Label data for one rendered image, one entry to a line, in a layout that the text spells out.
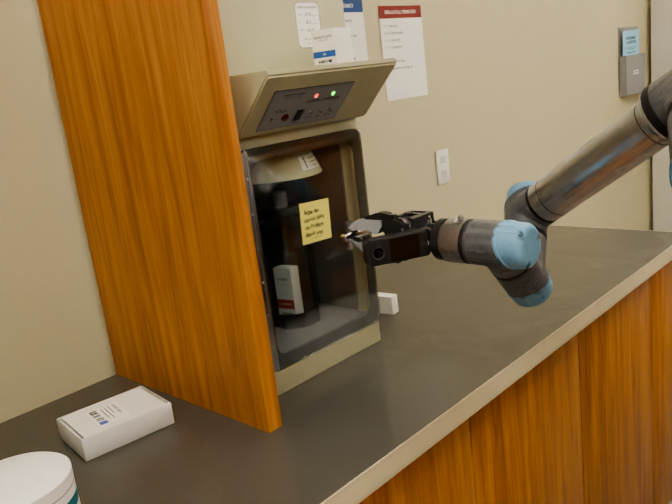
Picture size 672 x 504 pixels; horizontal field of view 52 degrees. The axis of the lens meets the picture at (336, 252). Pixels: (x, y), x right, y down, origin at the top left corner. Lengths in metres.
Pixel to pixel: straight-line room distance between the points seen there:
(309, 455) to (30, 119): 0.83
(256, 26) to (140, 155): 0.29
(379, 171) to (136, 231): 0.99
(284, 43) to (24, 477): 0.80
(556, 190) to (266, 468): 0.63
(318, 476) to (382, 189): 1.24
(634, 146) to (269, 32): 0.62
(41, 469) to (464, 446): 0.72
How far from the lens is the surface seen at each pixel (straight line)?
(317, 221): 1.29
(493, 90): 2.66
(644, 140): 1.09
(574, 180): 1.17
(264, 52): 1.23
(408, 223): 1.21
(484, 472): 1.39
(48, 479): 0.88
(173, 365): 1.34
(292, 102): 1.17
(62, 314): 1.52
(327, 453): 1.09
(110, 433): 1.23
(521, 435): 1.49
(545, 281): 1.21
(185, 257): 1.20
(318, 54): 1.26
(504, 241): 1.10
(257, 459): 1.11
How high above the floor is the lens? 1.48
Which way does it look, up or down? 14 degrees down
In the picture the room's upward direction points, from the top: 7 degrees counter-clockwise
